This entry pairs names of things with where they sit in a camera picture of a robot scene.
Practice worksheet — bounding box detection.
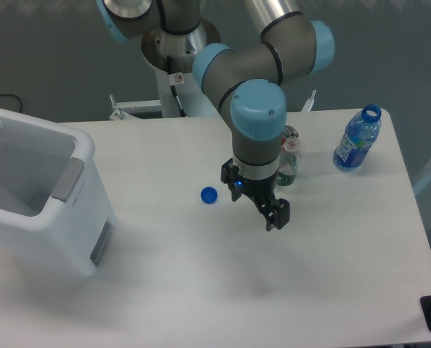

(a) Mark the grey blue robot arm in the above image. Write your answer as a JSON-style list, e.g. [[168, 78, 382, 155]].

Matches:
[[97, 1, 335, 230]]

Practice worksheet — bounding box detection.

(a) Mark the blue bottle cap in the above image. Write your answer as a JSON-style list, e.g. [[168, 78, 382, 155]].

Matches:
[[200, 186, 218, 204]]

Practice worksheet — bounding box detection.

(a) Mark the white table frame bracket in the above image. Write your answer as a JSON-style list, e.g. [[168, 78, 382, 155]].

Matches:
[[108, 89, 318, 121]]

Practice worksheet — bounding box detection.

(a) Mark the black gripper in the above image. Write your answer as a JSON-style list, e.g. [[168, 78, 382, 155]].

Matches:
[[221, 157, 290, 231]]

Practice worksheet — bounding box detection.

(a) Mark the clear green label bottle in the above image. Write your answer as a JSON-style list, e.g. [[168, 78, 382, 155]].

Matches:
[[276, 136, 300, 186]]

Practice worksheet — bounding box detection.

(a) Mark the white trash can body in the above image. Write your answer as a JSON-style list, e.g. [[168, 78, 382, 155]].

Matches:
[[0, 108, 117, 277]]

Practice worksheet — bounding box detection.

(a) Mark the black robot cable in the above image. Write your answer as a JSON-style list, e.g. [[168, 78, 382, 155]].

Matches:
[[165, 55, 186, 117]]

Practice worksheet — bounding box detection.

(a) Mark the blue drink bottle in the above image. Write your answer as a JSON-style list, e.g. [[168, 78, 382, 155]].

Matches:
[[333, 104, 382, 172]]

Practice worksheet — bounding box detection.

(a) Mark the black floor cable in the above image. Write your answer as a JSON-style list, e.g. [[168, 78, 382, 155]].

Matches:
[[0, 94, 23, 111]]

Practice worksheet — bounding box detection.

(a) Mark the crushed red soda can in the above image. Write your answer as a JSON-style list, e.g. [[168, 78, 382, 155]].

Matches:
[[283, 125, 299, 139]]

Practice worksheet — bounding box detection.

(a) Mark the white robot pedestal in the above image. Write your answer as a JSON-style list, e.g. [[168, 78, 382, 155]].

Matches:
[[140, 18, 222, 119]]

